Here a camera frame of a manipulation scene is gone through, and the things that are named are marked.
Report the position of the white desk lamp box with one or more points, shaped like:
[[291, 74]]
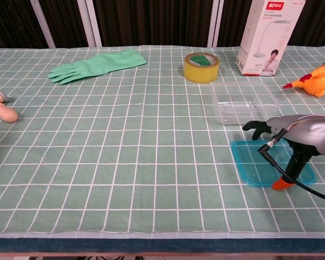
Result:
[[262, 35]]

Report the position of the green rubber glove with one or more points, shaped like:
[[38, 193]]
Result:
[[97, 66]]

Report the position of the dark blue under cloth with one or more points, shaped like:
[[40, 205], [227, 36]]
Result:
[[151, 246]]

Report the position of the white metal frame post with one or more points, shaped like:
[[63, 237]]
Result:
[[215, 24], [43, 25], [93, 24]]

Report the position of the orange rubber chicken toy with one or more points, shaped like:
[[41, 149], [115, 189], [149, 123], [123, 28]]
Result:
[[321, 80]]

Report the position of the yellow packing tape roll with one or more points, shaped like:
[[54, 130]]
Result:
[[200, 73]]

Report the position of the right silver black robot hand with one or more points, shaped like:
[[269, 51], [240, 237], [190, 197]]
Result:
[[306, 135]]

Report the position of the clear plastic container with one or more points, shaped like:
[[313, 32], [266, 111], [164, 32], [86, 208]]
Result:
[[233, 108]]

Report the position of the black pleated curtain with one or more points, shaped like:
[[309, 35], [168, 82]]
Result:
[[151, 21]]

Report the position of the green white checkered tablecloth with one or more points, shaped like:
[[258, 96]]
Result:
[[124, 135]]

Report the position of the beige wooden toy hammer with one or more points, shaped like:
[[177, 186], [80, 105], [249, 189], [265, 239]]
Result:
[[6, 113]]

